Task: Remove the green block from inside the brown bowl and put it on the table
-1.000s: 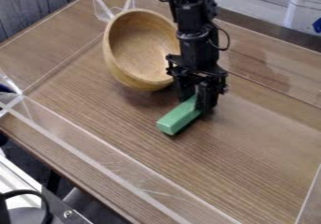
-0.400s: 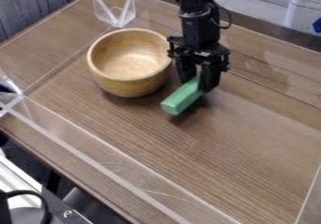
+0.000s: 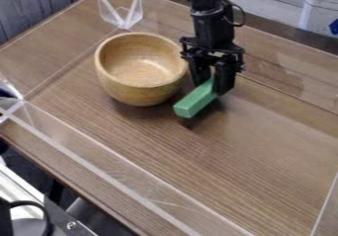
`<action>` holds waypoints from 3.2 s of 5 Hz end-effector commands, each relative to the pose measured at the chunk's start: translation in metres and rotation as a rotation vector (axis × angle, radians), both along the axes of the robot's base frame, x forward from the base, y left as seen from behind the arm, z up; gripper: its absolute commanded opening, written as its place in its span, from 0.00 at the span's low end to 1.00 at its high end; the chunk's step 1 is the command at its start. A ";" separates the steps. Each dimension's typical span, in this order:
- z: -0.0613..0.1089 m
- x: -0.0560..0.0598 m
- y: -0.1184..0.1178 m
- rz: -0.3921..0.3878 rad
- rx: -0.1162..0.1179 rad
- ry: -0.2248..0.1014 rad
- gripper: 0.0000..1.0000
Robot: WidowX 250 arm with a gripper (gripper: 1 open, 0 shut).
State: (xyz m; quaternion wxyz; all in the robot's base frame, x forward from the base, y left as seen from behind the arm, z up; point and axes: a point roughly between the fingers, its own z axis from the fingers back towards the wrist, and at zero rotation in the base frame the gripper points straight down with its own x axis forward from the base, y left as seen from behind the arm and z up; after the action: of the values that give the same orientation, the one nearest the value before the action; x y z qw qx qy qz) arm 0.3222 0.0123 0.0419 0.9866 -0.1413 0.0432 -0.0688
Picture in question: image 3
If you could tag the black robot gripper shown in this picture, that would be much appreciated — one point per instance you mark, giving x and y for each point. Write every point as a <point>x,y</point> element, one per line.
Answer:
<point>211,47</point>

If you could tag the green rectangular block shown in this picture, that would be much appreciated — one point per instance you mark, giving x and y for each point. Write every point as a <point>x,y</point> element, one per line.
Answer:
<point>195,101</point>

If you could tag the brown wooden bowl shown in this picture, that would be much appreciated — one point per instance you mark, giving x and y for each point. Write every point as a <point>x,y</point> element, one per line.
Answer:
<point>139,68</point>

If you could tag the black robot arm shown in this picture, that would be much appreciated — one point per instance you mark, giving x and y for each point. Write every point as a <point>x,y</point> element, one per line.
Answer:
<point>210,51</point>

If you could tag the clear acrylic table fence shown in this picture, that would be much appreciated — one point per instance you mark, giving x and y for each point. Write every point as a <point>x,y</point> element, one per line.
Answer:
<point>243,171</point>

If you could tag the white bucket in background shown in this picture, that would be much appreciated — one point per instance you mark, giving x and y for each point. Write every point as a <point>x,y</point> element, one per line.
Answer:
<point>319,17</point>

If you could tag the clear acrylic corner bracket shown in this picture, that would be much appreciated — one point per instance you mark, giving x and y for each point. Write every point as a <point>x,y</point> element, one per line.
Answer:
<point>120,17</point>

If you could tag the metal bracket with screw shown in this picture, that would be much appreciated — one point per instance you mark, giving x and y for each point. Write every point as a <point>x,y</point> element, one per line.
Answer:
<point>65,225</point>

